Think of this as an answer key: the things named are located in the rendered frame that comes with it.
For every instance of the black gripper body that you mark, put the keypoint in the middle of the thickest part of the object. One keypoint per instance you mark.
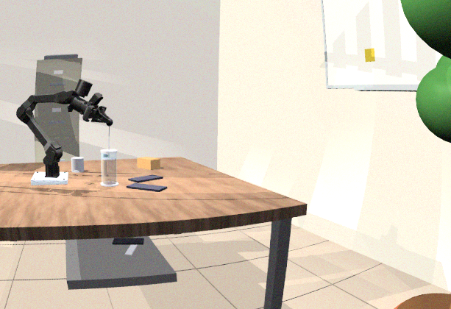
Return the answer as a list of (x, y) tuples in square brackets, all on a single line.
[(88, 111)]

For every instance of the tan rectangular block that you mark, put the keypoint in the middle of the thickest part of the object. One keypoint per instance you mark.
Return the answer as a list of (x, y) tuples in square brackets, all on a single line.
[(148, 163)]

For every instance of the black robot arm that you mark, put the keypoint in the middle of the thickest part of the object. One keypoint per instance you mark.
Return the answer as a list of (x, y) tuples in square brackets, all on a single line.
[(52, 148)]

